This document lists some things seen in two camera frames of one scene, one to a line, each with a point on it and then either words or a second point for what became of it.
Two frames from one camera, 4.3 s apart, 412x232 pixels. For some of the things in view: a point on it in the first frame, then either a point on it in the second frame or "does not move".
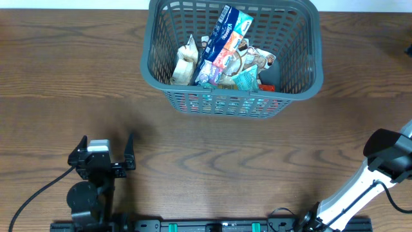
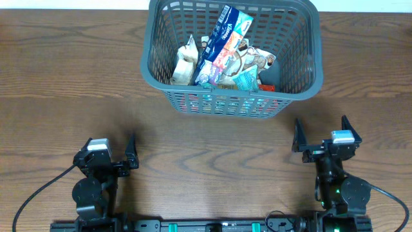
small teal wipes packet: (247, 79) does not move
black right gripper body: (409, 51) → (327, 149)
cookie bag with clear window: (263, 60) does not move
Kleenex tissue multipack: (221, 51) does not move
